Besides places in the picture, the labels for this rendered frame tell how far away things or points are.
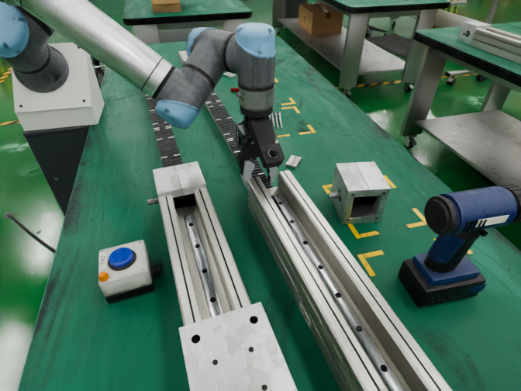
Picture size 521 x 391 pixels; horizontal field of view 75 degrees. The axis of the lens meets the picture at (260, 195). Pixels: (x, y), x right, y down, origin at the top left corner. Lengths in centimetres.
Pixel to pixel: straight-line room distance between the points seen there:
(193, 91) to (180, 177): 18
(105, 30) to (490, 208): 67
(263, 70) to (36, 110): 80
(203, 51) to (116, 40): 16
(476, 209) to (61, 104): 113
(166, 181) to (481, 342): 63
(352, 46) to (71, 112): 247
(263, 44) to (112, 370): 59
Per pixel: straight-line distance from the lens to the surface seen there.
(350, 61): 326
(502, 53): 212
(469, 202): 55
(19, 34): 111
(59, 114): 126
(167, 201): 70
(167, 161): 91
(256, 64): 68
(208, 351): 44
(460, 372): 64
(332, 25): 459
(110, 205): 87
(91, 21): 70
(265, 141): 71
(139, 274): 62
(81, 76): 127
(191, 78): 70
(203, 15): 275
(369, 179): 75
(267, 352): 44
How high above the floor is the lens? 130
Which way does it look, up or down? 39 degrees down
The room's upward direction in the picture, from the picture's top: straight up
